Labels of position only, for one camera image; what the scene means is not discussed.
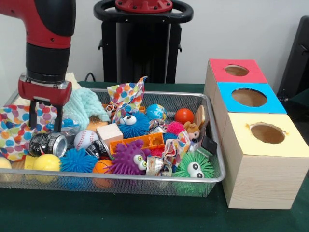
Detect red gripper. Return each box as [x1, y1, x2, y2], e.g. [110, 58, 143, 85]
[18, 73, 72, 133]

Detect polka dot paper napkin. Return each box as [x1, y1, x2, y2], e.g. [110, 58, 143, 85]
[107, 76, 148, 124]

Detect wooden three-hole box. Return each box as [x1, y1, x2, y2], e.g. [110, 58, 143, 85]
[204, 58, 309, 210]

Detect crushed silver can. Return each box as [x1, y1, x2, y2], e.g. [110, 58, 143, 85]
[28, 132, 68, 158]

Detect mint green cloth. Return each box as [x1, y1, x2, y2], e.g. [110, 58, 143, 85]
[64, 87, 112, 131]

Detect yellow smiley ball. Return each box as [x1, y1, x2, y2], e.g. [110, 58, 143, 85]
[33, 154, 61, 172]

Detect crushed black can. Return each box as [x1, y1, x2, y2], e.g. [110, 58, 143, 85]
[86, 140, 113, 160]

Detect purple spiky toy with eyes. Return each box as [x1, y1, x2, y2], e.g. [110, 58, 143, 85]
[111, 139, 152, 176]

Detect blue spiky ball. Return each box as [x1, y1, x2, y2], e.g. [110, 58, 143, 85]
[117, 111, 150, 140]

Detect globe print ball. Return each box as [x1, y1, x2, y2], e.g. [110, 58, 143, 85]
[145, 104, 168, 121]

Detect dark green tablecloth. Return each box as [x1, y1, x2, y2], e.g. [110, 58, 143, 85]
[0, 81, 309, 232]
[286, 90, 309, 116]

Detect red rubber ball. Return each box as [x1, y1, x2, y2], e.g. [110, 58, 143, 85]
[174, 108, 195, 125]

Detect green spiky toy with eyes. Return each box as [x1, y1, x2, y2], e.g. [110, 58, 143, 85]
[172, 152, 215, 179]

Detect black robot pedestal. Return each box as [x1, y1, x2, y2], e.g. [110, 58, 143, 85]
[93, 0, 194, 84]

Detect wire mesh bin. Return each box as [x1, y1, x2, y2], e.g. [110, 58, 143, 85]
[0, 86, 226, 198]

